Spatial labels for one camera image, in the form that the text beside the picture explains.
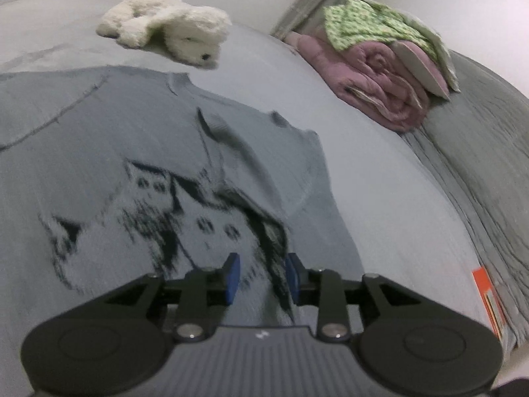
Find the white plush dog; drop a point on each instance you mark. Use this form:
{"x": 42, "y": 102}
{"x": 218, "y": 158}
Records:
{"x": 182, "y": 25}

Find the folded pink quilt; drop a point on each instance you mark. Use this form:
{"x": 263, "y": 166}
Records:
{"x": 372, "y": 74}

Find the grey bed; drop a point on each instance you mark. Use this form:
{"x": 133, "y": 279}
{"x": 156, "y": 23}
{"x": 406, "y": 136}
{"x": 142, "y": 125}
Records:
{"x": 392, "y": 215}

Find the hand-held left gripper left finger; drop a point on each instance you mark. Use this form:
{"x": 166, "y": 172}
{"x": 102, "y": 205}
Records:
{"x": 232, "y": 277}

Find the grey quilted bed cover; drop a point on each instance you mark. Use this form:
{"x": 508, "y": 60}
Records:
{"x": 487, "y": 153}

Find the grey sweater with black pattern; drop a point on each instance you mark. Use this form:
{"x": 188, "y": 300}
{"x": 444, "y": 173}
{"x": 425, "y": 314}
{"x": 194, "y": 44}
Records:
{"x": 124, "y": 140}

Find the orange label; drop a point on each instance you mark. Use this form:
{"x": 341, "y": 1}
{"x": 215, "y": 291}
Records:
{"x": 483, "y": 287}

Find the grey curtain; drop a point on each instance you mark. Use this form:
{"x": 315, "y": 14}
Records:
{"x": 301, "y": 8}

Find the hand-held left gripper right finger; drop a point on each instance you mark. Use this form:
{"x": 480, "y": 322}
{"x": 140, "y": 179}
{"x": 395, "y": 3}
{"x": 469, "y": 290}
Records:
{"x": 292, "y": 277}

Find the green checked blanket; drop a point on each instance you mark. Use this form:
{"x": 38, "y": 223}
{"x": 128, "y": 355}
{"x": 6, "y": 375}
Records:
{"x": 355, "y": 25}

